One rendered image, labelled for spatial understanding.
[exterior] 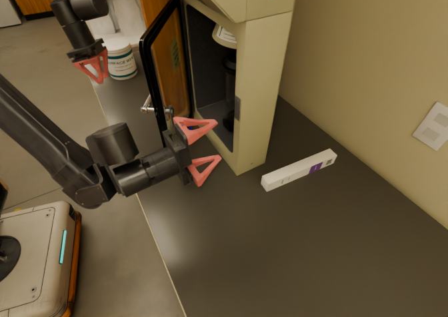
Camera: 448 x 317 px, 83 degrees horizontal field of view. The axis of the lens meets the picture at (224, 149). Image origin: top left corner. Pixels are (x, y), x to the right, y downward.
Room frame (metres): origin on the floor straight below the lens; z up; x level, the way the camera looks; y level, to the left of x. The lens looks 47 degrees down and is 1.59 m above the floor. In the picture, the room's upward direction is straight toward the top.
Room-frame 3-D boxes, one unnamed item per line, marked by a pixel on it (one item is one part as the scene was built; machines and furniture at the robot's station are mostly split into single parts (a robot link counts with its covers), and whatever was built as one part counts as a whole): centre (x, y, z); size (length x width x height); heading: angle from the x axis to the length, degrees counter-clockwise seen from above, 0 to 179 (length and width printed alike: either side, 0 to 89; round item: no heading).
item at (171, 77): (0.60, 0.14, 1.19); 0.30 x 0.01 x 0.40; 174
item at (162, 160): (0.31, 0.11, 1.22); 0.07 x 0.07 x 0.10; 31
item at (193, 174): (0.34, 0.05, 1.19); 0.09 x 0.07 x 0.07; 121
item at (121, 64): (1.12, 0.49, 1.02); 0.13 x 0.13 x 0.15
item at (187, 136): (0.35, 0.05, 1.26); 0.09 x 0.07 x 0.07; 121
